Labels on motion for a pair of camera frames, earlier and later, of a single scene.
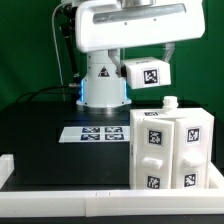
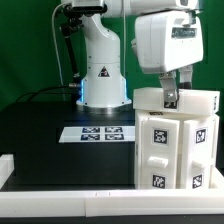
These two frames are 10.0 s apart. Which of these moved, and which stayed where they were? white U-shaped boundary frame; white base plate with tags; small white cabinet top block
Moved: small white cabinet top block
Stayed: white base plate with tags; white U-shaped boundary frame
